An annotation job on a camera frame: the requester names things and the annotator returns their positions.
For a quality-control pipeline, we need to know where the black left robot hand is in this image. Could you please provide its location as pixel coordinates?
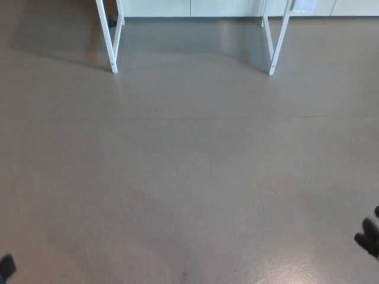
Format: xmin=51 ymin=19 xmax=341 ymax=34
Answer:
xmin=0 ymin=253 xmax=17 ymax=280

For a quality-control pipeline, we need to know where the white cabinet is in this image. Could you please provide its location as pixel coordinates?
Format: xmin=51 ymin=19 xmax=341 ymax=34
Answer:
xmin=121 ymin=0 xmax=379 ymax=18

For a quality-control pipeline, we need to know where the white table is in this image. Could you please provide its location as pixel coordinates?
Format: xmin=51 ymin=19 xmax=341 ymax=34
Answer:
xmin=95 ymin=0 xmax=294 ymax=76

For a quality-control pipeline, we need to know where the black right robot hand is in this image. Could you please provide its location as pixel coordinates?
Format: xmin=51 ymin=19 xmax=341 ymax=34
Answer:
xmin=354 ymin=206 xmax=379 ymax=261

